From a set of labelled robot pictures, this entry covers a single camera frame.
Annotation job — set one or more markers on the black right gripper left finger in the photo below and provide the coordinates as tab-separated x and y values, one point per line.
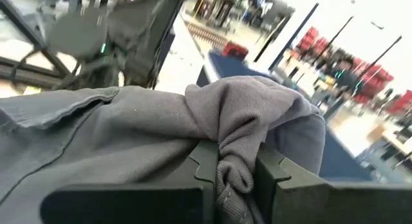
128	204

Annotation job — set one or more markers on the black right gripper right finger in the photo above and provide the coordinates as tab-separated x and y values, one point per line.
322	204

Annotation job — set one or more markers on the grey sweatshirt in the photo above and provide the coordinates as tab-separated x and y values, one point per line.
128	127

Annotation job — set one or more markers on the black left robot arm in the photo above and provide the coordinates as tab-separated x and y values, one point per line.
80	34

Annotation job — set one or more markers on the red storage bin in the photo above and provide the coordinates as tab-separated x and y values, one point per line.
310	40
375	80
235	49
400	103

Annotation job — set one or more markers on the striped fabric basket with label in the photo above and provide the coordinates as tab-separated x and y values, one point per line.
231	66

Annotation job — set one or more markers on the black frame pole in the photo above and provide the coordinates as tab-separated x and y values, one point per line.
334	39
381	56
293	35

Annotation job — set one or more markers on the black frame beam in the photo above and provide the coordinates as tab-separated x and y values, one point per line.
19	24

